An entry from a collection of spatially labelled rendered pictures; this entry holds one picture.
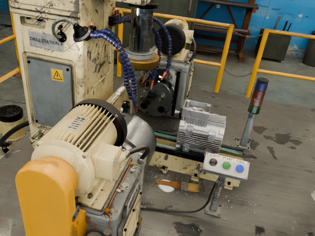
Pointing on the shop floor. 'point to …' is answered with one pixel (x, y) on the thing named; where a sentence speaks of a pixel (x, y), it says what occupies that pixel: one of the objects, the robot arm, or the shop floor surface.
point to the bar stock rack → (251, 6)
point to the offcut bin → (274, 44)
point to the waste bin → (310, 53)
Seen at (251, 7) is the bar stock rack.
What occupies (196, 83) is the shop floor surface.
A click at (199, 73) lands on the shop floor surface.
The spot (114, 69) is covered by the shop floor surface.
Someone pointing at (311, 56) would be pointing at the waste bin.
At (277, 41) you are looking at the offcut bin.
